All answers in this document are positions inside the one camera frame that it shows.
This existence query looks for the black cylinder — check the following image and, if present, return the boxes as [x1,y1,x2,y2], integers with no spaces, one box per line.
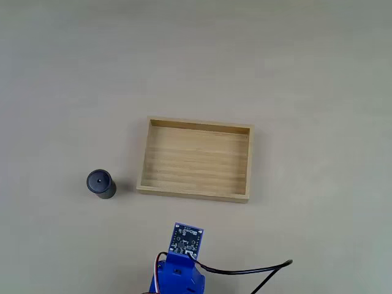
[86,168,118,201]

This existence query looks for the shallow wooden box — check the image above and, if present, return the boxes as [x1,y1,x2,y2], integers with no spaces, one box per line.
[135,115,255,205]

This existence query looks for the white red black servo wire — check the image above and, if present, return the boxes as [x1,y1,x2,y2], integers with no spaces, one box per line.
[152,252,169,294]

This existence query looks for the blue camera circuit board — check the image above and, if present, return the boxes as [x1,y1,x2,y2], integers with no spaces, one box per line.
[168,222,206,257]

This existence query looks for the black camera cable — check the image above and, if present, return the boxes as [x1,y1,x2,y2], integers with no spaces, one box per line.
[187,253,293,294]

